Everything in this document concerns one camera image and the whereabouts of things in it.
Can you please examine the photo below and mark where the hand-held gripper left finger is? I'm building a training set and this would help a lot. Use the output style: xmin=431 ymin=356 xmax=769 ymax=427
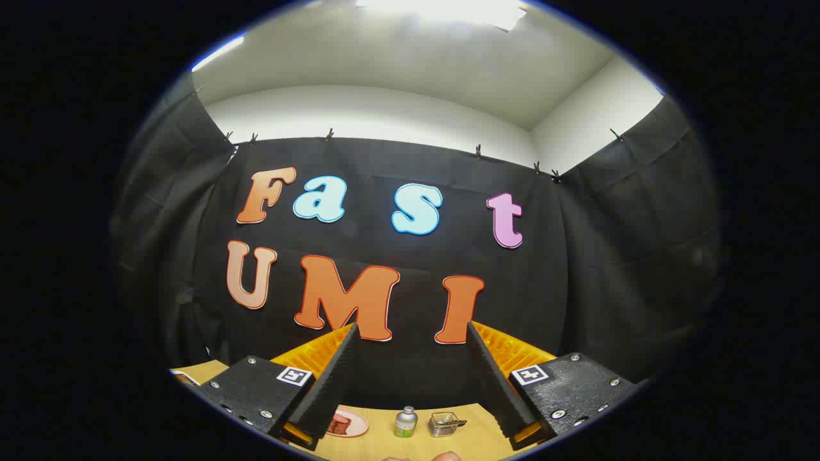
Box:
xmin=192 ymin=322 xmax=359 ymax=451

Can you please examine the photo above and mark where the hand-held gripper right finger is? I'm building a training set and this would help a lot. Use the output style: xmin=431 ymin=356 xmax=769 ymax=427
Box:
xmin=466 ymin=320 xmax=641 ymax=451

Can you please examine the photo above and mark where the pink oval plate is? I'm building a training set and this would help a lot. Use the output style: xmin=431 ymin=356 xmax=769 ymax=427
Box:
xmin=325 ymin=408 xmax=370 ymax=439

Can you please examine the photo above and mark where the green label metal bottle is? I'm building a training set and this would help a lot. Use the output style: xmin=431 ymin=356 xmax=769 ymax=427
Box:
xmin=394 ymin=406 xmax=419 ymax=439

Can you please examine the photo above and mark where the row of black cloth clips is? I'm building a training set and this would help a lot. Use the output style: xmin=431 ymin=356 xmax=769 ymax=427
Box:
xmin=191 ymin=86 xmax=625 ymax=184

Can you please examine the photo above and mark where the ceiling light panel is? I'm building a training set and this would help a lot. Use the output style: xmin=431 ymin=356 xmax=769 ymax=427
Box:
xmin=356 ymin=0 xmax=529 ymax=31

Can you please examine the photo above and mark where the wire mesh utensil holder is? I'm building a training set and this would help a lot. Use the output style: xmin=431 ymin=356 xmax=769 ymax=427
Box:
xmin=427 ymin=412 xmax=467 ymax=438

